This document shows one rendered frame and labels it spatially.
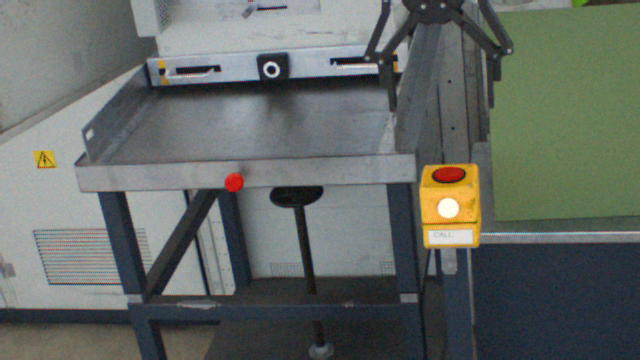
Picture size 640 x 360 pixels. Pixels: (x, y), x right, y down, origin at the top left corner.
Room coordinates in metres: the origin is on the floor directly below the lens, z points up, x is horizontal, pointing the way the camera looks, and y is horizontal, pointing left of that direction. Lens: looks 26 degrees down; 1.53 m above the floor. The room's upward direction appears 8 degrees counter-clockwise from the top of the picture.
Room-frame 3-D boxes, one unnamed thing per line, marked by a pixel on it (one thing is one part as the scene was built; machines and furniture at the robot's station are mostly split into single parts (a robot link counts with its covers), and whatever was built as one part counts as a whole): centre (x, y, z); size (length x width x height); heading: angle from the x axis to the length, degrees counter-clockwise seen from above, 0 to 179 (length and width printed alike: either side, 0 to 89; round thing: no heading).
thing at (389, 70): (1.23, -0.12, 1.04); 0.03 x 0.01 x 0.07; 166
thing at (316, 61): (1.83, 0.05, 0.90); 0.54 x 0.05 x 0.06; 75
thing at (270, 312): (1.82, 0.05, 0.46); 0.64 x 0.58 x 0.66; 166
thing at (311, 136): (1.82, 0.05, 0.82); 0.68 x 0.62 x 0.06; 166
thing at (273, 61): (1.79, 0.06, 0.90); 0.06 x 0.03 x 0.05; 75
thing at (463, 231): (1.21, -0.19, 0.85); 0.08 x 0.08 x 0.10; 76
